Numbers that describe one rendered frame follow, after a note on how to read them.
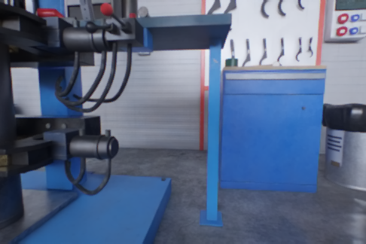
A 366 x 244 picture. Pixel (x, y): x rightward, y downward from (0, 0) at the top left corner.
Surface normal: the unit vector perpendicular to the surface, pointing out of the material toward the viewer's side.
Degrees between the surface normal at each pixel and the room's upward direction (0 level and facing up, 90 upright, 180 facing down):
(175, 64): 90
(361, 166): 93
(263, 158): 90
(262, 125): 90
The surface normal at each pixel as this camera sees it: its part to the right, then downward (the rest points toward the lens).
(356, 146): -0.69, 0.13
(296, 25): -0.11, 0.11
